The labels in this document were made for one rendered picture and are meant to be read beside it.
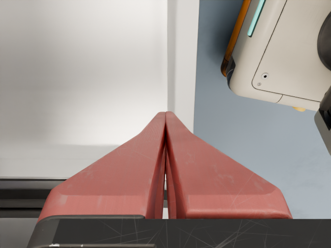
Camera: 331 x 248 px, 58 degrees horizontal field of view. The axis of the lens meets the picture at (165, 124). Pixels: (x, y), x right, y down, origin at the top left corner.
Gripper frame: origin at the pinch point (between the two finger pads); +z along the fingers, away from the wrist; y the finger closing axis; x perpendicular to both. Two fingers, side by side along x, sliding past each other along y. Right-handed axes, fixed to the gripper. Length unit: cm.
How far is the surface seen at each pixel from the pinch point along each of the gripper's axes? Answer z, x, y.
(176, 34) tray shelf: 20.1, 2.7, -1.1
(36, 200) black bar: 18.5, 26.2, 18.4
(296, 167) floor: 107, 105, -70
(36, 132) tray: 20.2, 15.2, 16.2
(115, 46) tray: 20.0, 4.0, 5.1
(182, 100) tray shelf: 20.1, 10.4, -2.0
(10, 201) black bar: 18.5, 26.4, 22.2
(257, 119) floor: 108, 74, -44
